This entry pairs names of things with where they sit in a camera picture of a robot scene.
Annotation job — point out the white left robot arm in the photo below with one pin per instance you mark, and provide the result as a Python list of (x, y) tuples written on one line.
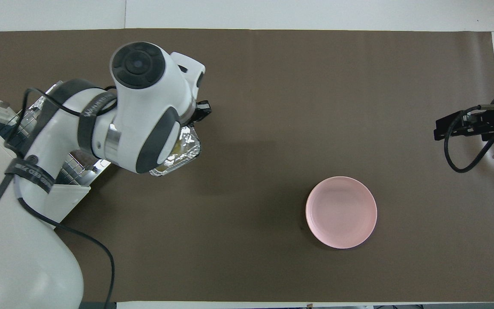
[(24, 257)]

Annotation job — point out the pink round plate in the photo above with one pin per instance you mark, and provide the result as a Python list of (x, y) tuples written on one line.
[(341, 212)]

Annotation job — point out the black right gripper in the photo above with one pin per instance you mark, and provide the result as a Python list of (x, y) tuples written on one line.
[(485, 122)]

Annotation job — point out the foil-lined glass oven door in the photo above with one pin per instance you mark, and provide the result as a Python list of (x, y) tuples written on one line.
[(101, 165)]

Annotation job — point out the brown table mat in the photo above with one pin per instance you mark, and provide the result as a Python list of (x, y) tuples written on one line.
[(272, 107)]

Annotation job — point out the aluminium foil baking tray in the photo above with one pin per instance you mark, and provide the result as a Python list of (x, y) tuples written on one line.
[(185, 161)]

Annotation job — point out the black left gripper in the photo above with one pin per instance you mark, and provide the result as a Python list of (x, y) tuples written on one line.
[(203, 109)]

